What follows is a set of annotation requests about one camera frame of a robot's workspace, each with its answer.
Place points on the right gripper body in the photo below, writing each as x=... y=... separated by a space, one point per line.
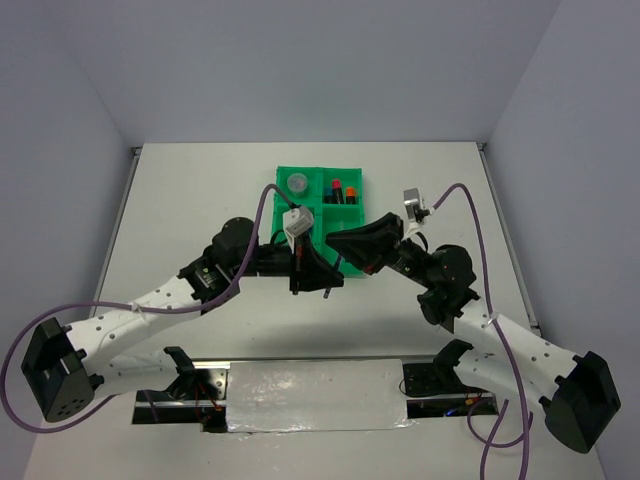
x=406 y=262

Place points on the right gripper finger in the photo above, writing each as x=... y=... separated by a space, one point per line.
x=390 y=226
x=366 y=251

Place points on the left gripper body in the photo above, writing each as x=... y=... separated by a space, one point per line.
x=273 y=259

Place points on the purple pen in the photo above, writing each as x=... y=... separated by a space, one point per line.
x=336 y=277

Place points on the orange-capped black highlighter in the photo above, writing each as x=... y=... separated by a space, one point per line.
x=351 y=195

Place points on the blue-capped black highlighter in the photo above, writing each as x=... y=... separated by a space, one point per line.
x=328 y=196

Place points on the clear round container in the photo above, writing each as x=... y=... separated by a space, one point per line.
x=298 y=184

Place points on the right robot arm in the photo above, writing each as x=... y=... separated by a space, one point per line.
x=576 y=393

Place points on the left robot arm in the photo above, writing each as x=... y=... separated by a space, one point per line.
x=67 y=366

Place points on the green four-compartment tray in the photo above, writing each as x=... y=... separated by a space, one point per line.
x=328 y=217

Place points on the silver tape panel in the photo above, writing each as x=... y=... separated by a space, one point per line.
x=315 y=396

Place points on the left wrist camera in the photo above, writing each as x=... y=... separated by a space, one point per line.
x=296 y=222

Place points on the table right edge rail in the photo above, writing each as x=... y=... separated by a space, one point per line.
x=532 y=320

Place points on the table edge rail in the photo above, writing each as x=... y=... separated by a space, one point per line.
x=532 y=320
x=136 y=153

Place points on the table left edge rail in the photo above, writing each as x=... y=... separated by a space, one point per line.
x=136 y=153

